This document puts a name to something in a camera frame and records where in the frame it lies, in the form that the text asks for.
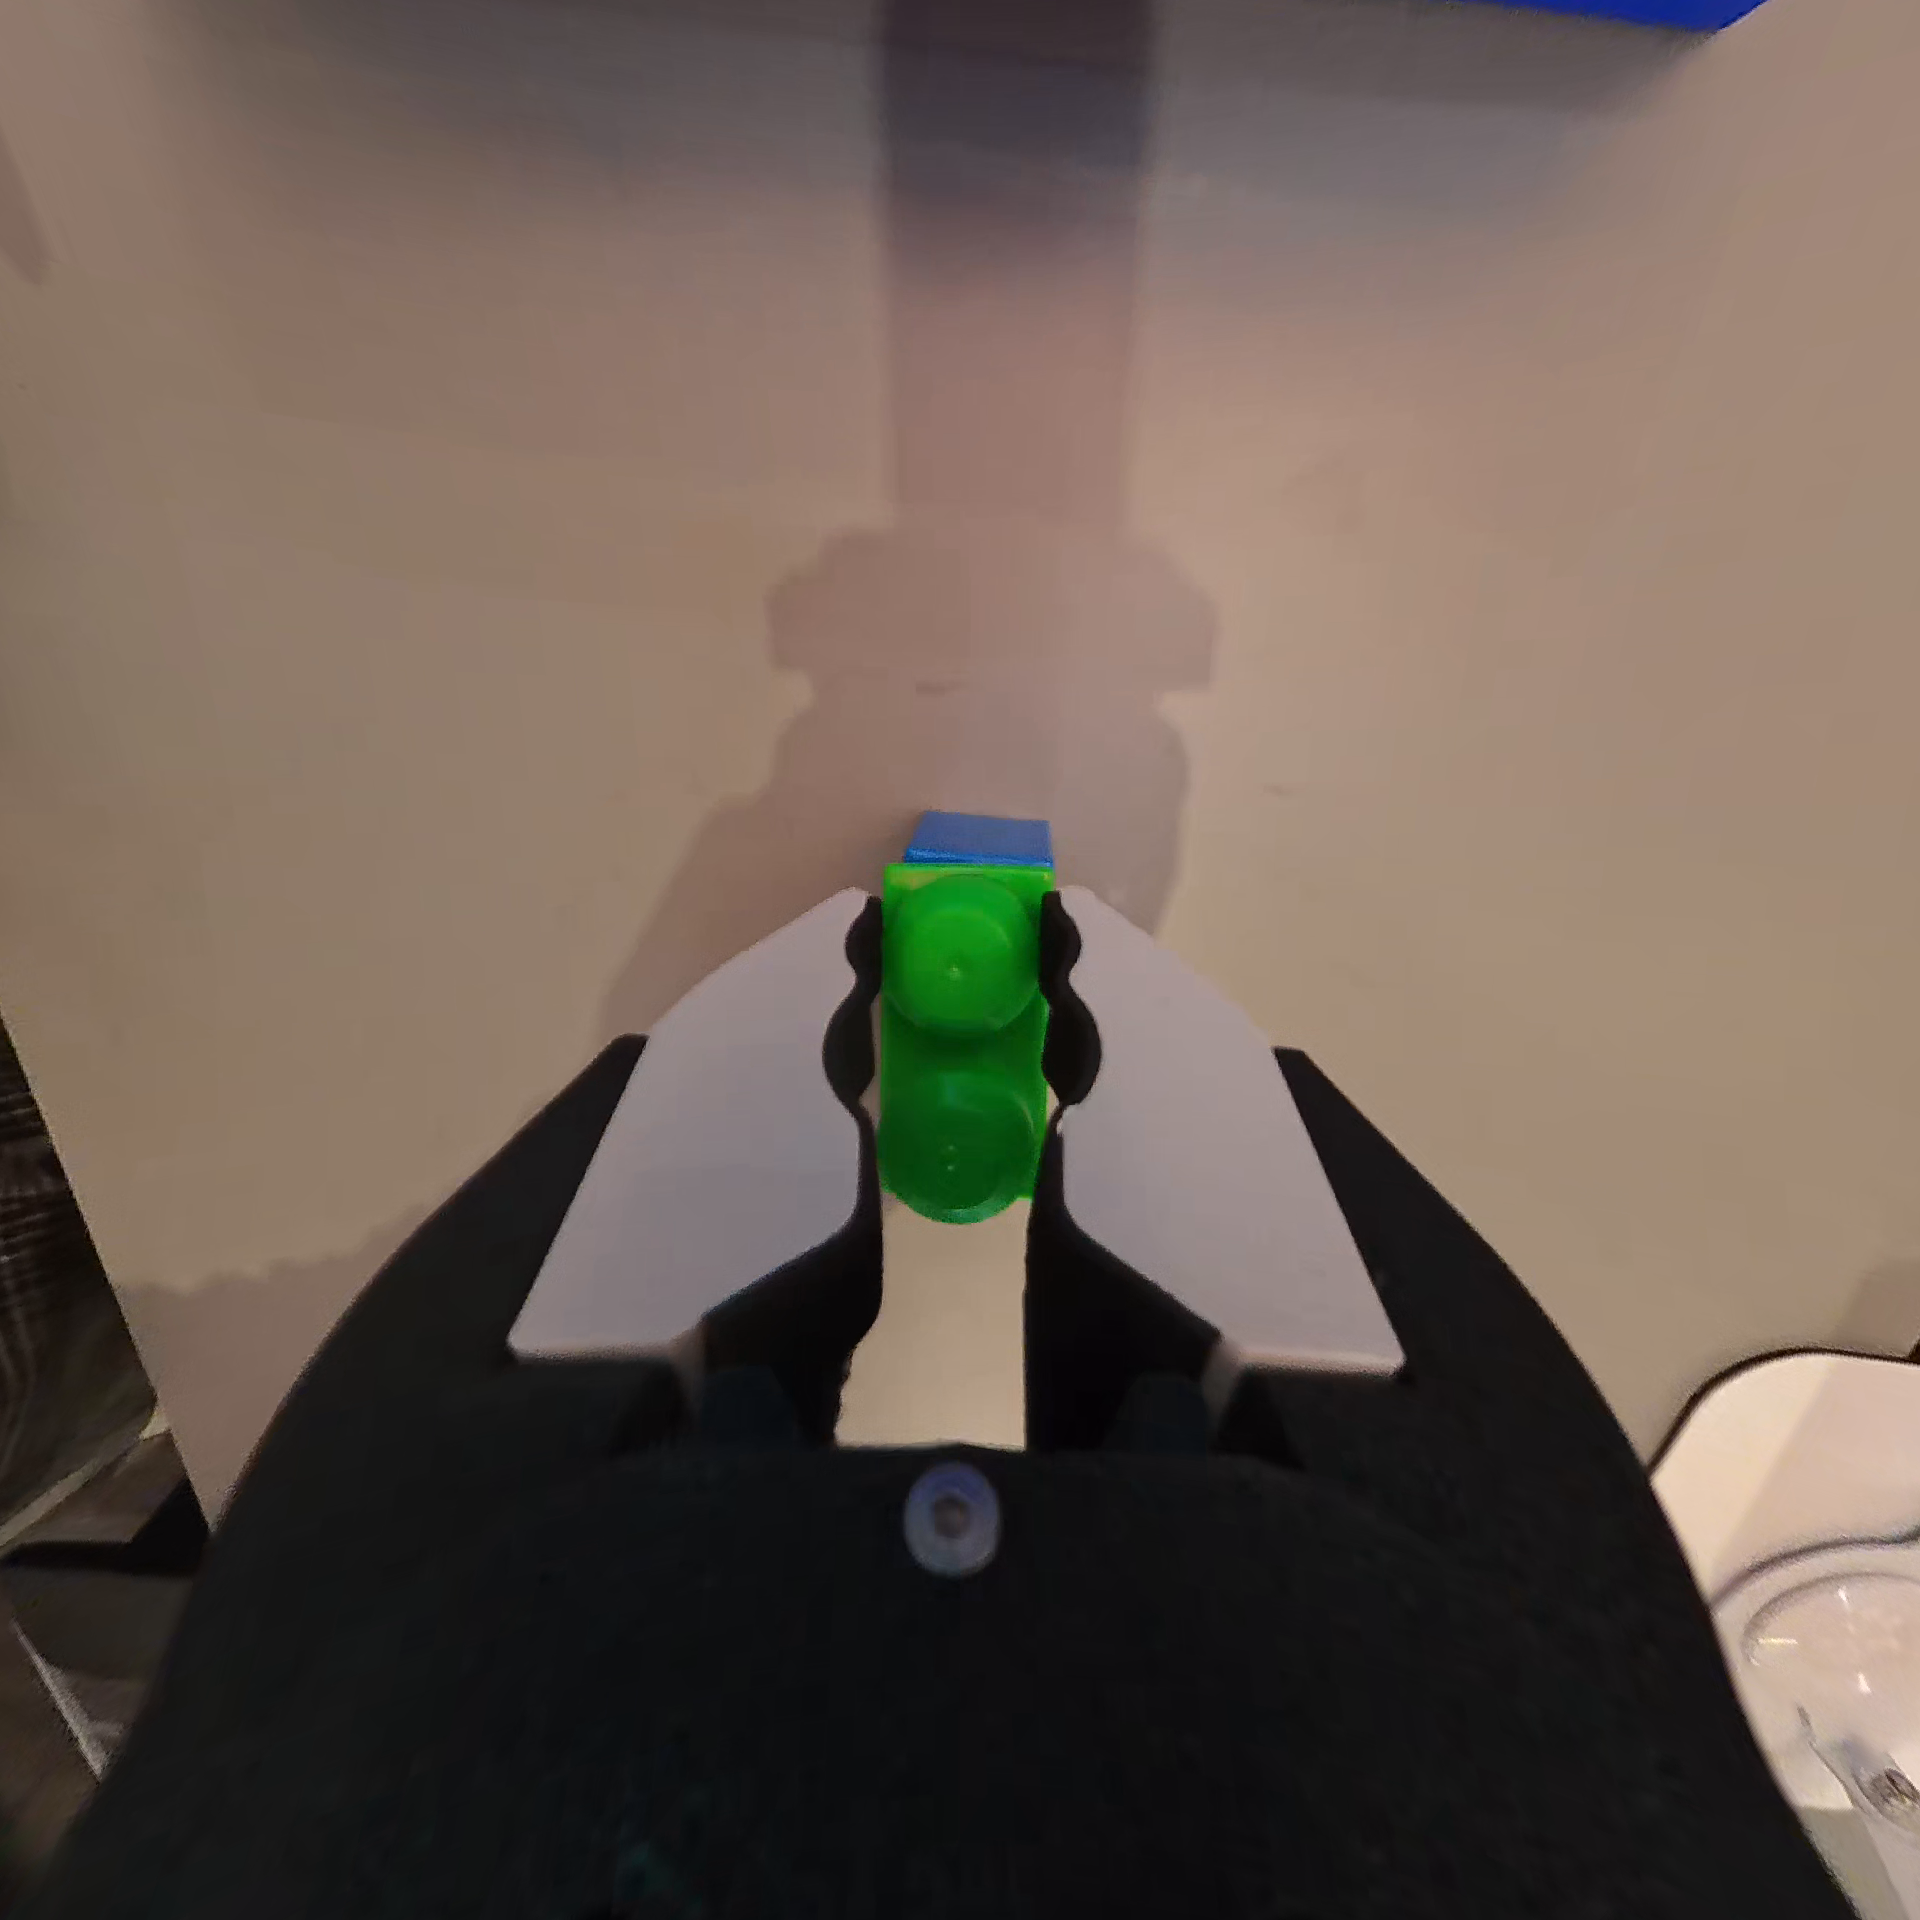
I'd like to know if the blue plastic bin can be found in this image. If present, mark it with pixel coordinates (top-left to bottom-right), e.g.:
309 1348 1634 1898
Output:
1448 0 1772 35

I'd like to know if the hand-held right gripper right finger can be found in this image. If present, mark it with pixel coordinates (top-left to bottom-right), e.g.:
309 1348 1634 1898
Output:
1029 885 1408 1425

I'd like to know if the green two-stud mega block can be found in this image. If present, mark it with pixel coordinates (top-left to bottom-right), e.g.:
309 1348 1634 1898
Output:
878 859 1062 1225

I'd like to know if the small blue mega block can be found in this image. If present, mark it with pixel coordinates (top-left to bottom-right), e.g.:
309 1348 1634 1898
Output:
906 808 1057 870

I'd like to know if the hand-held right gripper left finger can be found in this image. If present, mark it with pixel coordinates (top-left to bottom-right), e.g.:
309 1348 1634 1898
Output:
507 885 890 1411

